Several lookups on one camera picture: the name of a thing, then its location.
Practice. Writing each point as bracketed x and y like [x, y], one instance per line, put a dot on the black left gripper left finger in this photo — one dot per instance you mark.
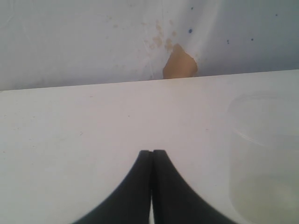
[130, 202]

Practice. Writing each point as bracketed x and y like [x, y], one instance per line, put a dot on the translucent plastic cup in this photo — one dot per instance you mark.
[264, 157]

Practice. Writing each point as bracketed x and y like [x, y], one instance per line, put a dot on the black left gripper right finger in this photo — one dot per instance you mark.
[174, 201]

